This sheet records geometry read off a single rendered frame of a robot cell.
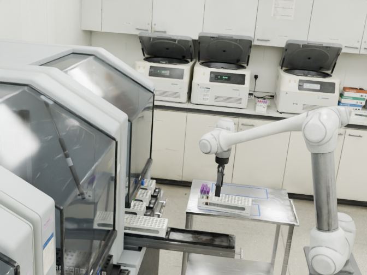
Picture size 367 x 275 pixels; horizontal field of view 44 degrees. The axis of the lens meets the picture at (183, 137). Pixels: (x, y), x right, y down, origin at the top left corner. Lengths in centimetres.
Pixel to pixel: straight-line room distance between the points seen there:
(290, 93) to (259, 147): 61
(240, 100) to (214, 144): 221
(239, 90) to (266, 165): 81
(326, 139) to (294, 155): 261
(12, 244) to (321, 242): 147
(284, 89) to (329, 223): 242
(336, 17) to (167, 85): 174
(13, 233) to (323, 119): 135
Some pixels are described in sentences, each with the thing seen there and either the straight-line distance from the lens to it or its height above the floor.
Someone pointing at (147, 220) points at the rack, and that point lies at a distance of 232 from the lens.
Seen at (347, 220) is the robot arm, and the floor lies 97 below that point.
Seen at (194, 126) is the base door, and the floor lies 68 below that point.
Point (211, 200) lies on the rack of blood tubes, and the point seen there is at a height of 88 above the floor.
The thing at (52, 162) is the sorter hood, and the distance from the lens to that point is 145.
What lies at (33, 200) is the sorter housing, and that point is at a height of 145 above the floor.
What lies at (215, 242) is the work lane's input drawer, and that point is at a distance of 231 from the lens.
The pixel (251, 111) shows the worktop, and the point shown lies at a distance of 441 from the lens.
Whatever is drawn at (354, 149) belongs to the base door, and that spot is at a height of 61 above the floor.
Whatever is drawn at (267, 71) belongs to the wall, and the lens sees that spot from 499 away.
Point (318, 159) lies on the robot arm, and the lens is 207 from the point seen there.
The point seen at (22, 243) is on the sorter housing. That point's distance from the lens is 111.
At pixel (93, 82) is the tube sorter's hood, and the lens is 225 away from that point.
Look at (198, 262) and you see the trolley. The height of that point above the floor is 28.
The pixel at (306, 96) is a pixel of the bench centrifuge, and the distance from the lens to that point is 445.
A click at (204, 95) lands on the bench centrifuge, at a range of 440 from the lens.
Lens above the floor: 200
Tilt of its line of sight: 19 degrees down
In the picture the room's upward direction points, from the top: 4 degrees clockwise
